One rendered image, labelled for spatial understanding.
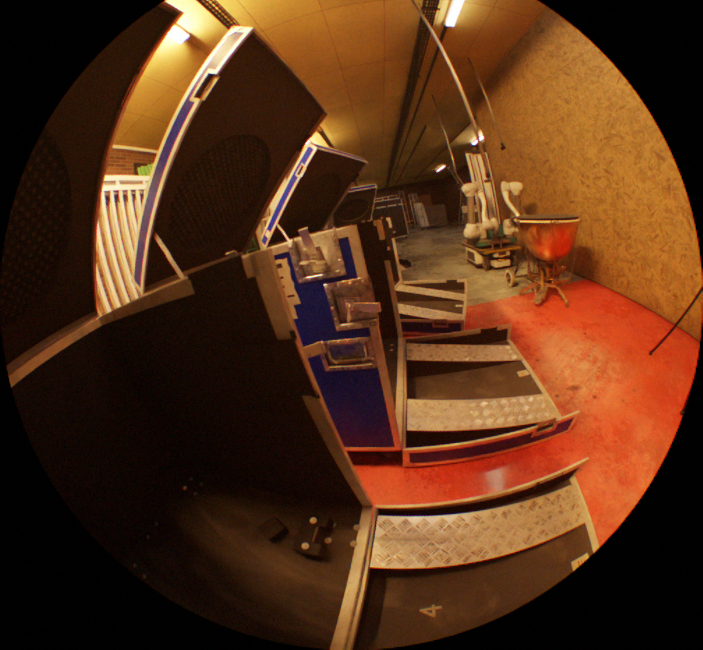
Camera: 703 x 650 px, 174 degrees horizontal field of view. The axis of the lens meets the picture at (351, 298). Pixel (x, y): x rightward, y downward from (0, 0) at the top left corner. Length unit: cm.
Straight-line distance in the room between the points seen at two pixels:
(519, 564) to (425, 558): 34
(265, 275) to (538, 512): 105
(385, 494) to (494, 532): 46
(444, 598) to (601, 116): 338
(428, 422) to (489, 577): 70
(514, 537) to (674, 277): 230
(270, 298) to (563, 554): 114
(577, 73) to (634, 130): 87
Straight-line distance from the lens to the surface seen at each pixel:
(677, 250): 262
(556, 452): 121
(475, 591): 95
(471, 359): 146
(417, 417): 104
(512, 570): 98
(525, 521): 96
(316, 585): 83
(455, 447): 97
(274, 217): 233
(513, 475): 110
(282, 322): 34
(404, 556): 81
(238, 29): 99
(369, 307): 53
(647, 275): 279
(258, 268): 33
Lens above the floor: 96
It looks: 18 degrees down
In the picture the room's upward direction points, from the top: 14 degrees counter-clockwise
